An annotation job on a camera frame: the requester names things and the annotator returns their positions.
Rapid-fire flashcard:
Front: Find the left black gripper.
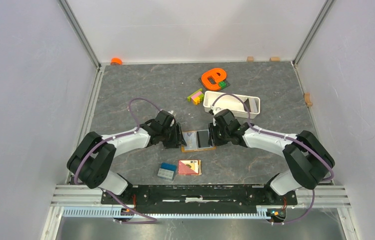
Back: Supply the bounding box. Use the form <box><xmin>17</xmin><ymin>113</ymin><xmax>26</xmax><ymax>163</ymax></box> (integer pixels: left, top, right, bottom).
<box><xmin>160</xmin><ymin>122</ymin><xmax>187</xmax><ymax>149</ymax></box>

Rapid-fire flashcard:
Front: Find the black credit card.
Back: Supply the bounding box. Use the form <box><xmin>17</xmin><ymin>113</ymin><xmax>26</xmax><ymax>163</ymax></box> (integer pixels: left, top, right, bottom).
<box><xmin>196</xmin><ymin>130</ymin><xmax>212</xmax><ymax>149</ymax></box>

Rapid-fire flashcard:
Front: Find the pale credit card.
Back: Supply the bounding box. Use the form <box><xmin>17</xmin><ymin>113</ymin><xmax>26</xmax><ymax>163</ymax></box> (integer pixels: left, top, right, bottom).
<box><xmin>183</xmin><ymin>131</ymin><xmax>198</xmax><ymax>152</ymax></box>

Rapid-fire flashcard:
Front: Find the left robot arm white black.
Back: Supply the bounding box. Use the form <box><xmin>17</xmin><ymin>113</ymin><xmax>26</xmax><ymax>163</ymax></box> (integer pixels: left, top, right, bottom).
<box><xmin>66</xmin><ymin>110</ymin><xmax>187</xmax><ymax>204</ymax></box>

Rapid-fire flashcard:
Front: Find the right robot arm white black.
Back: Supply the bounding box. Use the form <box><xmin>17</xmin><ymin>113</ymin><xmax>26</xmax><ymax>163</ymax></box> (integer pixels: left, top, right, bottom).
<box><xmin>208</xmin><ymin>108</ymin><xmax>335</xmax><ymax>204</ymax></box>

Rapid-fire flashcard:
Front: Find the red playing card deck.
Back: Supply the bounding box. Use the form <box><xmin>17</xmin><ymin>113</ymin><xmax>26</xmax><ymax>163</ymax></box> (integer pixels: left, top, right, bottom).
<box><xmin>177</xmin><ymin>159</ymin><xmax>202</xmax><ymax>176</ymax></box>

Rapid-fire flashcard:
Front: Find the blue grey toy brick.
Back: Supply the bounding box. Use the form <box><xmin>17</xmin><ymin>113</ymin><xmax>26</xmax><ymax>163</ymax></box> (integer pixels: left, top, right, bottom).
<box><xmin>157</xmin><ymin>162</ymin><xmax>177</xmax><ymax>181</ymax></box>

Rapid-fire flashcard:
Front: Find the white plastic tray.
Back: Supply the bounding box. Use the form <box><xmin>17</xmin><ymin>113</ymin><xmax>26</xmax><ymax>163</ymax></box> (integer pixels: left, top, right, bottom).
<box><xmin>202</xmin><ymin>91</ymin><xmax>261</xmax><ymax>119</ymax></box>

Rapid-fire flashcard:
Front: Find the colourful toy brick stack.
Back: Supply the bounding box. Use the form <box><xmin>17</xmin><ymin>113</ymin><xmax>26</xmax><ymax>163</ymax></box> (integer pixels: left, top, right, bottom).
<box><xmin>187</xmin><ymin>88</ymin><xmax>205</xmax><ymax>105</ymax></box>

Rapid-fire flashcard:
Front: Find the green toy brick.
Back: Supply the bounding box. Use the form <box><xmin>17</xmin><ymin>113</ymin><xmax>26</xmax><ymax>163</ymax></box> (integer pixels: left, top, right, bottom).
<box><xmin>218</xmin><ymin>81</ymin><xmax>227</xmax><ymax>89</ymax></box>

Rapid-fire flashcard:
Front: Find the orange plastic letter e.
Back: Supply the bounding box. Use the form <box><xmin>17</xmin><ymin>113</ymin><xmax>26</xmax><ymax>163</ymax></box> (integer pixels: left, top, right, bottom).
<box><xmin>200</xmin><ymin>68</ymin><xmax>227</xmax><ymax>83</ymax></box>

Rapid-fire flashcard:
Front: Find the wooden block left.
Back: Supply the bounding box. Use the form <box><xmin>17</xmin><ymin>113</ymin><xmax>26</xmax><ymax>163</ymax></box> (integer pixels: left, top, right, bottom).
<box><xmin>246</xmin><ymin>56</ymin><xmax>254</xmax><ymax>62</ymax></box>

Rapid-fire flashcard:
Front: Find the wooden block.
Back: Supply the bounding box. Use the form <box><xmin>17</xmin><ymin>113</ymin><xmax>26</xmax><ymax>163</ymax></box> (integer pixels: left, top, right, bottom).
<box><xmin>303</xmin><ymin>92</ymin><xmax>313</xmax><ymax>108</ymax></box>
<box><xmin>269</xmin><ymin>56</ymin><xmax>281</xmax><ymax>62</ymax></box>
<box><xmin>246</xmin><ymin>56</ymin><xmax>254</xmax><ymax>62</ymax></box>

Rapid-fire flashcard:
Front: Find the wooden block middle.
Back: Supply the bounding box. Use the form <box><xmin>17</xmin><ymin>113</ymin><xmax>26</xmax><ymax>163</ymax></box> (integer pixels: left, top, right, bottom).
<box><xmin>269</xmin><ymin>56</ymin><xmax>281</xmax><ymax>62</ymax></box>

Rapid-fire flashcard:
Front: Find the wooden block right side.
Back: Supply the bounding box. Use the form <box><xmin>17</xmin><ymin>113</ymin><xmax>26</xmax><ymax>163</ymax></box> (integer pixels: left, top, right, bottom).
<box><xmin>303</xmin><ymin>92</ymin><xmax>313</xmax><ymax>108</ymax></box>

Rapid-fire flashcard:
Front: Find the orange tape roll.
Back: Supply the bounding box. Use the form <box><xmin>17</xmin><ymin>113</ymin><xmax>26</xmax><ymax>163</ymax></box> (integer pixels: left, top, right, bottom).
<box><xmin>110</xmin><ymin>57</ymin><xmax>123</xmax><ymax>66</ymax></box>

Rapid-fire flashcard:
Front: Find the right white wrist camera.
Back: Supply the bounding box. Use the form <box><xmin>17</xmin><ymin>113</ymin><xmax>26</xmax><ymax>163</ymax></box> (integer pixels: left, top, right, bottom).
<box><xmin>208</xmin><ymin>106</ymin><xmax>224</xmax><ymax>116</ymax></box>

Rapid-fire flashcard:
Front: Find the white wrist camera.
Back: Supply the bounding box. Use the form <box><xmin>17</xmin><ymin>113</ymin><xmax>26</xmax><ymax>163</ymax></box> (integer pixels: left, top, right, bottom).
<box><xmin>208</xmin><ymin>106</ymin><xmax>224</xmax><ymax>116</ymax></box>
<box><xmin>168</xmin><ymin>110</ymin><xmax>175</xmax><ymax>120</ymax></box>

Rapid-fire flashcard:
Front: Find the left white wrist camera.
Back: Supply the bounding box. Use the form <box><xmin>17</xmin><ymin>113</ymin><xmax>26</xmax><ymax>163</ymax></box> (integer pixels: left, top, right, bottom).
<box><xmin>168</xmin><ymin>110</ymin><xmax>175</xmax><ymax>120</ymax></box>

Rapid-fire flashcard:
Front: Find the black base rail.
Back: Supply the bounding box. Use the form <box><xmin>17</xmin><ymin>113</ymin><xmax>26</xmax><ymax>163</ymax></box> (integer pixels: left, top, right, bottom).
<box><xmin>118</xmin><ymin>184</ymin><xmax>298</xmax><ymax>214</ymax></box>

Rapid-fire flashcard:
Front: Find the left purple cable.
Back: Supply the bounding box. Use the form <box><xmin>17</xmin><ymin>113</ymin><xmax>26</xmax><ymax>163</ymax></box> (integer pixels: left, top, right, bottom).
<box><xmin>73</xmin><ymin>97</ymin><xmax>159</xmax><ymax>225</ymax></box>

